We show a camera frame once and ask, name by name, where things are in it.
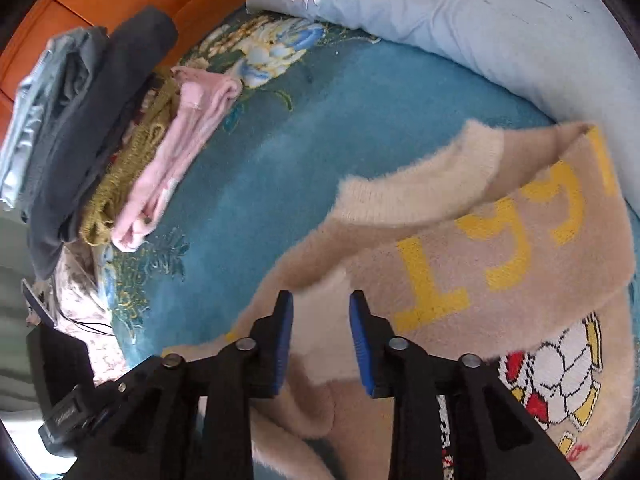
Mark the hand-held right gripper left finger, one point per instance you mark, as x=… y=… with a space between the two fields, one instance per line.
x=281 y=345

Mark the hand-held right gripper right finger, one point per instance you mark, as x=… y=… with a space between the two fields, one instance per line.
x=361 y=345

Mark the beige sweater with yellow print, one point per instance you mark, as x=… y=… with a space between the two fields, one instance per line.
x=450 y=270

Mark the teal floral blanket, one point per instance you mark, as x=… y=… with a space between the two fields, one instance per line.
x=300 y=160

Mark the white floral bed sheet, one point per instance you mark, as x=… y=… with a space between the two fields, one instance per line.
x=80 y=280

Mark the black bag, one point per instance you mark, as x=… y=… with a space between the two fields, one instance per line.
x=60 y=360

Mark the black electronic box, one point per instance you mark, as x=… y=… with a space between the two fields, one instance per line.
x=67 y=420

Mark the olive knit garment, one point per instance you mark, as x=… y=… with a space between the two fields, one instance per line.
x=125 y=170

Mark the pink fleece garment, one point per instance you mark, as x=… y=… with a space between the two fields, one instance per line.
x=190 y=120

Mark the dark grey garment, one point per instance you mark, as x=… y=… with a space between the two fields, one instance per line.
x=100 y=110

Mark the light blue jeans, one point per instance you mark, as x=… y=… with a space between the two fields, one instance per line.
x=25 y=125

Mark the light blue flowered quilt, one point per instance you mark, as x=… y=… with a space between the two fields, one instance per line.
x=475 y=25

